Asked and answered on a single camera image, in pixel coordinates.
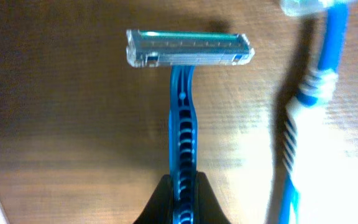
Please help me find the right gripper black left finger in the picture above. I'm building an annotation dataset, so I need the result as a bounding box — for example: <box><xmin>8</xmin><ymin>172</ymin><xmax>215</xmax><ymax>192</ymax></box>
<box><xmin>134</xmin><ymin>174</ymin><xmax>174</xmax><ymax>224</ymax></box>

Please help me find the blue white toothbrush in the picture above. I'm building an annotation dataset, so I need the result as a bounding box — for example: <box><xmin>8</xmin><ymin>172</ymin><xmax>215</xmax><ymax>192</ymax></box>
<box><xmin>277</xmin><ymin>1</ymin><xmax>358</xmax><ymax>223</ymax></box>

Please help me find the blue disposable razor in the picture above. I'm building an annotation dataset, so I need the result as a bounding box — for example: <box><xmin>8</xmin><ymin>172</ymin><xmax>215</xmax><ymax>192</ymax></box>
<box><xmin>126</xmin><ymin>29</ymin><xmax>255</xmax><ymax>223</ymax></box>

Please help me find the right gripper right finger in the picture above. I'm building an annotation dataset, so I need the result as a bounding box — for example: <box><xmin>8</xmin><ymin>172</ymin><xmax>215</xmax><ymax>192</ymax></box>
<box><xmin>193</xmin><ymin>172</ymin><xmax>230</xmax><ymax>224</ymax></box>

